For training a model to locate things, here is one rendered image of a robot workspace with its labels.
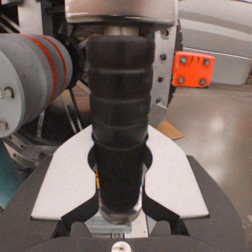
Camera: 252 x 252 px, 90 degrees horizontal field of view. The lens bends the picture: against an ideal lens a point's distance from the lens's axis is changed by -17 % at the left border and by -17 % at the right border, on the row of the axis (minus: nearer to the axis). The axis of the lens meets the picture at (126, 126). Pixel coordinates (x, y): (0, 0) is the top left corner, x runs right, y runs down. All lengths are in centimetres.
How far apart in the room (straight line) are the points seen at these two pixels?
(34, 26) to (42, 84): 15
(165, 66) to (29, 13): 28
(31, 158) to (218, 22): 87
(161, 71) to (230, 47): 58
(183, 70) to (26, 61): 26
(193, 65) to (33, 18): 32
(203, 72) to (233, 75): 55
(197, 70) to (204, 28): 45
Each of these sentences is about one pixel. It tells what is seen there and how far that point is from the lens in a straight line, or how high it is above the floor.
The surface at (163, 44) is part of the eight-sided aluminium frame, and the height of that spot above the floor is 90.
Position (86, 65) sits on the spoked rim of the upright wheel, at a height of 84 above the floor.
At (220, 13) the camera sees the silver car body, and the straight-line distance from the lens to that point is 81.
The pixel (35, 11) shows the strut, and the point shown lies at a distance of 34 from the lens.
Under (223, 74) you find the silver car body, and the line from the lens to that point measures 84.
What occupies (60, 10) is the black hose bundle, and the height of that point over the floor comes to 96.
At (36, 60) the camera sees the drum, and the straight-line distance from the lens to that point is 22.
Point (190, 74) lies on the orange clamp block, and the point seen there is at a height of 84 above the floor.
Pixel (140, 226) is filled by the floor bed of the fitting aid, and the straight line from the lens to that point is 89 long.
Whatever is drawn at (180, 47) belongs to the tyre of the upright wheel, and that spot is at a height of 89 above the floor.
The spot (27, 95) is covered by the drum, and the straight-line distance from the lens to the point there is 19.
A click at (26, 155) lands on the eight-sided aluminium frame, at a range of 48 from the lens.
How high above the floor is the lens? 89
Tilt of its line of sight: 30 degrees down
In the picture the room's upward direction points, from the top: 2 degrees clockwise
